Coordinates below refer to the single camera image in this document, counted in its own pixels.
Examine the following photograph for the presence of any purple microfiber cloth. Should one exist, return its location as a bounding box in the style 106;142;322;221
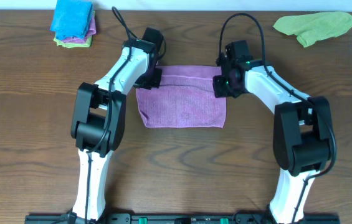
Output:
136;65;226;128

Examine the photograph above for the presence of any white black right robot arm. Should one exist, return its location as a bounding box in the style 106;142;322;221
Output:
213;57;340;223

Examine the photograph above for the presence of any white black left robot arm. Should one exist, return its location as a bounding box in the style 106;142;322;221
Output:
69;37;166;223

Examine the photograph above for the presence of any folded green cloth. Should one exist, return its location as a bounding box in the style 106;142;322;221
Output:
53;11;97;49

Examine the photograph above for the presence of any folded purple cloth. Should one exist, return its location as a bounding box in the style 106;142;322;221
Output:
62;11;97;44

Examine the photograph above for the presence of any green microfiber cloth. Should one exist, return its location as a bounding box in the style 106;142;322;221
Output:
273;11;352;47

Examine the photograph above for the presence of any folded blue cloth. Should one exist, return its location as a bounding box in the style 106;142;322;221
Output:
50;0;93;40

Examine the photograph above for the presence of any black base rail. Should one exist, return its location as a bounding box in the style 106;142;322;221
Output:
24;212;341;224

